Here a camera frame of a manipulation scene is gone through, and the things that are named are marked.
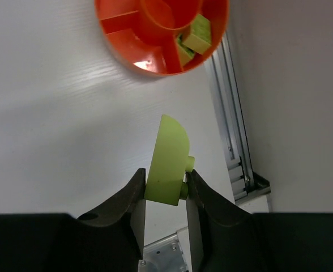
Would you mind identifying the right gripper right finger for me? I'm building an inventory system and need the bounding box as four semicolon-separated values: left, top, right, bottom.
186;171;333;271

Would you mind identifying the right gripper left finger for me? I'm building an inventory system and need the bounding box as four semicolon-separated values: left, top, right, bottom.
0;168;146;271

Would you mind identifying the lime green curved lego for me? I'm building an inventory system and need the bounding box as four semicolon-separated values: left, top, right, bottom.
144;114;195;206

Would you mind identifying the lime green lego in container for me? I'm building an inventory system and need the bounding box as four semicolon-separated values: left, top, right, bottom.
176;14;212;66

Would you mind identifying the orange round sorting container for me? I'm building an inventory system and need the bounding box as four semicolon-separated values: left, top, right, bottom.
94;1;230;76

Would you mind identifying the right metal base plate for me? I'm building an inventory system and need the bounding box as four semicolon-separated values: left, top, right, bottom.
138;227;192;272

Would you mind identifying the aluminium frame rail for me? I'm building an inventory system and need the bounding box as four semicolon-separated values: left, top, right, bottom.
204;32;271;205

